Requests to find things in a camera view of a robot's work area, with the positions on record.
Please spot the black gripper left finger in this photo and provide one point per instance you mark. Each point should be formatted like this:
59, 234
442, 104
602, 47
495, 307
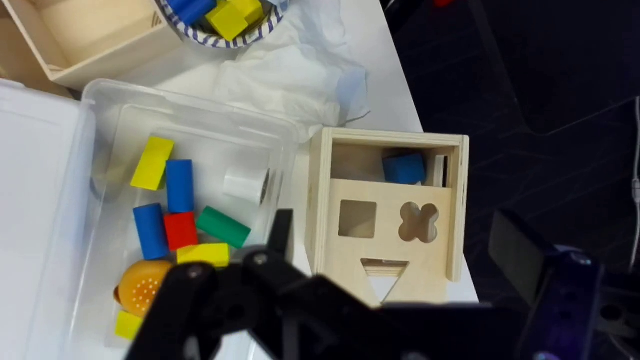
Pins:
280, 301

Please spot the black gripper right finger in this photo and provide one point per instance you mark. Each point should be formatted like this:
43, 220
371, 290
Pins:
523, 256

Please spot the wooden sliding lid with holes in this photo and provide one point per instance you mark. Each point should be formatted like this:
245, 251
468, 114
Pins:
386, 251

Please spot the wooden shape sorter cube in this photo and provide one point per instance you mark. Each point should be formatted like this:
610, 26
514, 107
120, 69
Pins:
319, 200

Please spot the blue cube block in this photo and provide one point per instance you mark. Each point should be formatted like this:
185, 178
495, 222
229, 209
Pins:
405, 169

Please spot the small open wooden box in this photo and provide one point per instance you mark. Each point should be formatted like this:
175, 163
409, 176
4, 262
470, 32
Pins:
100, 52

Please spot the white plastic cylinder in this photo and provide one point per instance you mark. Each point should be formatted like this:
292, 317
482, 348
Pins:
245, 185

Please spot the red wooden block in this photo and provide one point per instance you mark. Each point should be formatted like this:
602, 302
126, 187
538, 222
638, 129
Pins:
181, 231

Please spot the orange toy ball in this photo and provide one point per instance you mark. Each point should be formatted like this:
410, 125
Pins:
141, 286

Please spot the blue wooden cylinder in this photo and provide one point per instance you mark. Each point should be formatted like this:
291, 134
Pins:
181, 187
151, 232

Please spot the small yellow wooden block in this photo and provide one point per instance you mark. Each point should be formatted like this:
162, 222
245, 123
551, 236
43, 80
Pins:
126, 324

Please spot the clear plastic container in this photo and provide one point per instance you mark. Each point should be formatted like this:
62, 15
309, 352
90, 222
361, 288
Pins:
212, 142

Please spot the long yellow wooden block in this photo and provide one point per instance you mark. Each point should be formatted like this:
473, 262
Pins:
153, 163

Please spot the white plastic bag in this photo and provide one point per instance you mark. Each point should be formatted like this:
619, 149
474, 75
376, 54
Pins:
280, 80

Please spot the blue patterned paper bowl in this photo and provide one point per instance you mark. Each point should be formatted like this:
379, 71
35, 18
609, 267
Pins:
200, 36

